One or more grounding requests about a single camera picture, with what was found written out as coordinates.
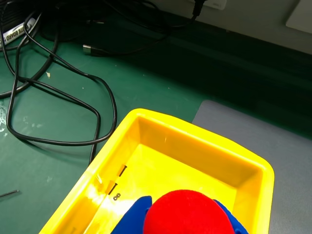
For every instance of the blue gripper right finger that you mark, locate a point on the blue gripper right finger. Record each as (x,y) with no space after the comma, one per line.
(235,220)

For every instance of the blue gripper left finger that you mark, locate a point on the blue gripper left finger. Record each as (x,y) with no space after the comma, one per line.
(136,214)

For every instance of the red foam ball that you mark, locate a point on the red foam ball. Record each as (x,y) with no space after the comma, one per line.
(187,214)

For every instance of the yellow plastic bin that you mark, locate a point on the yellow plastic bin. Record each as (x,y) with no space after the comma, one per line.
(195,165)

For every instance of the small black screw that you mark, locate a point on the small black screw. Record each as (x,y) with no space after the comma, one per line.
(122,170)
(112,188)

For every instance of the gray mat with NOWROBO print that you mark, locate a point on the gray mat with NOWROBO print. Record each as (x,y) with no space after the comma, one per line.
(292,170)

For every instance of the thin metal pin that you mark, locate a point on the thin metal pin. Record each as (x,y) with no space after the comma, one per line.
(9,193)

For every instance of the small pale paper scrap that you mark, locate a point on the small pale paper scrap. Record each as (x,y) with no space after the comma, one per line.
(48,75)

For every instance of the clear plastic scrap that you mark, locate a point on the clear plastic scrap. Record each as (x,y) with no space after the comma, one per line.
(2,117)

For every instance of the white flat panel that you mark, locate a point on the white flat panel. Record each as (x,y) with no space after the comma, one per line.
(301,17)

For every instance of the white board marker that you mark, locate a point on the white board marker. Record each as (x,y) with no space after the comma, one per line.
(17,32)

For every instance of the black ribbed box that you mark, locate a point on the black ribbed box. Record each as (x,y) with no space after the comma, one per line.
(12,12)

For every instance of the white wall socket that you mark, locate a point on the white wall socket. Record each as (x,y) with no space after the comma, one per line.
(214,3)

